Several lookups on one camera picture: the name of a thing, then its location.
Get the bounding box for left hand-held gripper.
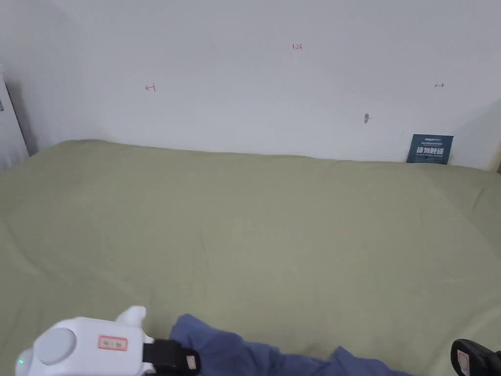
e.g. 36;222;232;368
15;305;203;376

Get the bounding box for dark blue garment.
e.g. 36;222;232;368
168;313;416;376

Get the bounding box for bed with pale green sheet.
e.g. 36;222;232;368
0;139;501;376

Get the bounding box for dark blue printed card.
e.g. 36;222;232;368
406;134;455;165

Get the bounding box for white standing panel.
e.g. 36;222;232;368
0;64;30;170

